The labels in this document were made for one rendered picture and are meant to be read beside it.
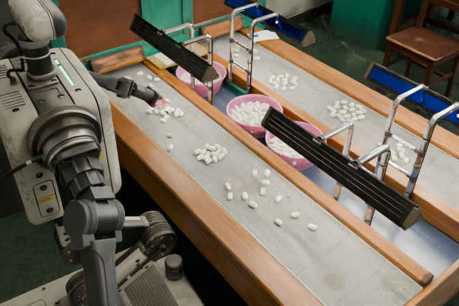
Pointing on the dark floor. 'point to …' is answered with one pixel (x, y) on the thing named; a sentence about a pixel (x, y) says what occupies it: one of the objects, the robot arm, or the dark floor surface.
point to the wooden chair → (427, 39)
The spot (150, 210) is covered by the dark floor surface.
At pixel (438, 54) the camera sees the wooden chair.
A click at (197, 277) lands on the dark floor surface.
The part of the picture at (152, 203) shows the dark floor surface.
